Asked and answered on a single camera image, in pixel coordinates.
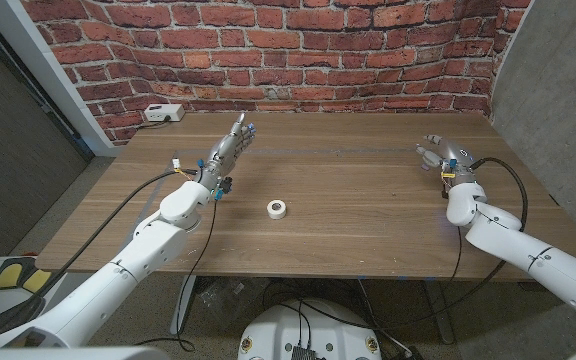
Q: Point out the red brick print backdrop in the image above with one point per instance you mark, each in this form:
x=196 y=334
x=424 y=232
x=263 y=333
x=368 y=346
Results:
x=278 y=55

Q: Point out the grey metal table leg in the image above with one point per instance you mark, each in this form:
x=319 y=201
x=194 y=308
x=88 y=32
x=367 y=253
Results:
x=440 y=312
x=182 y=305

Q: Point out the white robot torso edge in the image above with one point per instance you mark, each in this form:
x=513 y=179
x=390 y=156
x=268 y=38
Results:
x=68 y=354

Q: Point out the white tape roll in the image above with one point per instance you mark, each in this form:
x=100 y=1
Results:
x=277 y=209

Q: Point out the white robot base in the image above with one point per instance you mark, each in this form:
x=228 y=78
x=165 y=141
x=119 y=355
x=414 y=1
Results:
x=278 y=330

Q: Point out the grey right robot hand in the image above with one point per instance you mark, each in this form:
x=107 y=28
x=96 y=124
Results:
x=455 y=157

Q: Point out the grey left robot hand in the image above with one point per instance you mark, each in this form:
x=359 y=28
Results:
x=224 y=155

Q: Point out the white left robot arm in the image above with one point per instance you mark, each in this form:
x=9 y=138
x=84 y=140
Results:
x=133 y=260

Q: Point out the clear plastic bag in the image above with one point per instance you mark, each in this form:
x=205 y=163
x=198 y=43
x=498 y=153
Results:
x=228 y=300

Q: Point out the yellow and black foot pedal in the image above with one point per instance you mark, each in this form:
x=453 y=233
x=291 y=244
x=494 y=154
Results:
x=13 y=277

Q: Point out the black box on base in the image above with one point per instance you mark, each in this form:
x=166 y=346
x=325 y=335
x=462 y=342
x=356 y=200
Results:
x=303 y=354

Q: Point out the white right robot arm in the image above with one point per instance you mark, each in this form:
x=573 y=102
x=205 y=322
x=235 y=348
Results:
x=533 y=252

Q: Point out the white power strip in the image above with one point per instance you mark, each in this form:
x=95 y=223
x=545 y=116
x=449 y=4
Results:
x=164 y=112

